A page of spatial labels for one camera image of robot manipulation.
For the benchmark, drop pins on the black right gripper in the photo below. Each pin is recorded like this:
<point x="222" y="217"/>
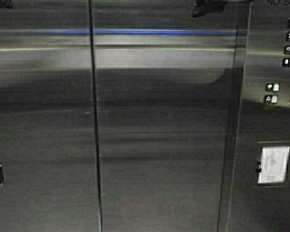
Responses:
<point x="203" y="7"/>

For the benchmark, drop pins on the door open button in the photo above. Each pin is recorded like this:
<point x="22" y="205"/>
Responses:
<point x="272" y="87"/>

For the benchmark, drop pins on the alarm bell button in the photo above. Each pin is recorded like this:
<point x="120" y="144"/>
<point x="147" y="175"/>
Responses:
<point x="270" y="99"/>

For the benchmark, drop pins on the white certificate window panel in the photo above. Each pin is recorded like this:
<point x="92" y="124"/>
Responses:
<point x="272" y="165"/>

